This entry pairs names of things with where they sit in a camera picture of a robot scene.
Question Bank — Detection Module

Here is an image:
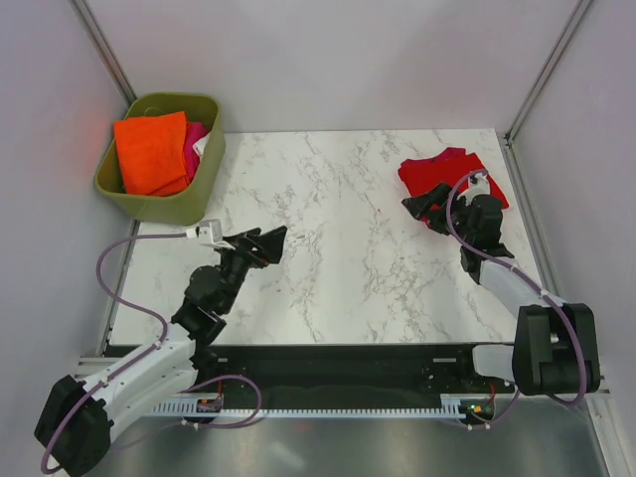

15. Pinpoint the white garment in bin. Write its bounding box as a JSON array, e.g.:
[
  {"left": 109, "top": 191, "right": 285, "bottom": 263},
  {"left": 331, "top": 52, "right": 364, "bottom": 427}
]
[{"left": 193, "top": 135, "right": 210, "bottom": 157}]

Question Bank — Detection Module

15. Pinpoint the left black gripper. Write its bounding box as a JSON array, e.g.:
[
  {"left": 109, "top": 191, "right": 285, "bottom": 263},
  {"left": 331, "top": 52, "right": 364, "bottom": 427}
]
[{"left": 213, "top": 226, "right": 286, "bottom": 313}]

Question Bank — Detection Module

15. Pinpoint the right aluminium frame post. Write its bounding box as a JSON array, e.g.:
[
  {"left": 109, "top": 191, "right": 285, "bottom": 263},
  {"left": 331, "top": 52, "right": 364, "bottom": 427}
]
[{"left": 501, "top": 0, "right": 596, "bottom": 148}]

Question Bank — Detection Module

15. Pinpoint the aluminium frame post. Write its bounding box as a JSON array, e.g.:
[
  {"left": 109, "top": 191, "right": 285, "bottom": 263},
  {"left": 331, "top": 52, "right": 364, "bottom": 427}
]
[
  {"left": 501, "top": 0, "right": 596, "bottom": 148},
  {"left": 68, "top": 0, "right": 137, "bottom": 104}
]

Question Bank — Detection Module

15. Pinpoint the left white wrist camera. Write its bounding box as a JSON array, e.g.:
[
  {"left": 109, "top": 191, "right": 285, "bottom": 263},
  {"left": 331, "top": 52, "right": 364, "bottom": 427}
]
[{"left": 186, "top": 219, "right": 235, "bottom": 250}]

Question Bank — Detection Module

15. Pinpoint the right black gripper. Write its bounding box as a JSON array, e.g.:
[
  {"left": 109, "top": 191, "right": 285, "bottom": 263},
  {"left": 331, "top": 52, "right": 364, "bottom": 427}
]
[{"left": 401, "top": 181, "right": 474, "bottom": 244}]

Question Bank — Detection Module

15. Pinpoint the left aluminium frame post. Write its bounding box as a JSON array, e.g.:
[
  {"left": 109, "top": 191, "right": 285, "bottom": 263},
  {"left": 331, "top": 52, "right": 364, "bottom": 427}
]
[{"left": 68, "top": 0, "right": 137, "bottom": 104}]

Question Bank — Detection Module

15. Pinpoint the magenta pink t shirt in bin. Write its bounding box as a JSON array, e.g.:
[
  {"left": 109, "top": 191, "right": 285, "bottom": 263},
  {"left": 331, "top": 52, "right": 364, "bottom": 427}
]
[{"left": 184, "top": 122, "right": 210, "bottom": 181}]

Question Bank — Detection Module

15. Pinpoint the orange t shirt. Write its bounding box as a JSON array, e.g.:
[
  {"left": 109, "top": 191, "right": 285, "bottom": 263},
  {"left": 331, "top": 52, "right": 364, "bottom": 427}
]
[{"left": 113, "top": 111, "right": 190, "bottom": 197}]

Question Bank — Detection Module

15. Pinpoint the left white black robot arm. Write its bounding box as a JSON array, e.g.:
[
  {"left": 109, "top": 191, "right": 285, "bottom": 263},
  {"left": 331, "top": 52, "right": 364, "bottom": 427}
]
[{"left": 34, "top": 220, "right": 287, "bottom": 476}]

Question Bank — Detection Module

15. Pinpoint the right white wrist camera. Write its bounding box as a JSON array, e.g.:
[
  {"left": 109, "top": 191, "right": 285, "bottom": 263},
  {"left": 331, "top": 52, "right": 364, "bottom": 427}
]
[{"left": 463, "top": 171, "right": 490, "bottom": 204}]

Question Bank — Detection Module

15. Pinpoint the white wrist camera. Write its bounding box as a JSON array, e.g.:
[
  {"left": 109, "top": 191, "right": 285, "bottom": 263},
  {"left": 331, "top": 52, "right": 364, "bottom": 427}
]
[
  {"left": 463, "top": 171, "right": 490, "bottom": 204},
  {"left": 186, "top": 219, "right": 235, "bottom": 250}
]

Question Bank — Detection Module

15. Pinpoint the crimson folded t shirt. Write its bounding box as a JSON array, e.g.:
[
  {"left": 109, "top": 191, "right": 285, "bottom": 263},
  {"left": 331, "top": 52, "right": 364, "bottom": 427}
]
[{"left": 431, "top": 147, "right": 466, "bottom": 162}]

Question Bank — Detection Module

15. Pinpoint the white slotted cable duct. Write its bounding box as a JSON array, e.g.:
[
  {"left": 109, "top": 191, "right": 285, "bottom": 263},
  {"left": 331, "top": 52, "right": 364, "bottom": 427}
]
[{"left": 146, "top": 394, "right": 494, "bottom": 420}]

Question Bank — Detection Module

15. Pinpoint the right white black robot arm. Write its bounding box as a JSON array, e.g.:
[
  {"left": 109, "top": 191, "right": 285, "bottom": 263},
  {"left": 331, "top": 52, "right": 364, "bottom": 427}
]
[{"left": 401, "top": 175, "right": 601, "bottom": 400}]

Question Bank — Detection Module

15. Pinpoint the red folded t shirt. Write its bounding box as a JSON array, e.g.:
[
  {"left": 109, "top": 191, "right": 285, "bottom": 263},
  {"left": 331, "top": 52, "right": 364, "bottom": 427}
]
[{"left": 397, "top": 151, "right": 510, "bottom": 210}]

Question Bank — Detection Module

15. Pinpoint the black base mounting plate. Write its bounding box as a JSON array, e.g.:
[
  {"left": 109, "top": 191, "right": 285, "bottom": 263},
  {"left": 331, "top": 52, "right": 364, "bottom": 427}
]
[{"left": 197, "top": 344, "right": 513, "bottom": 407}]

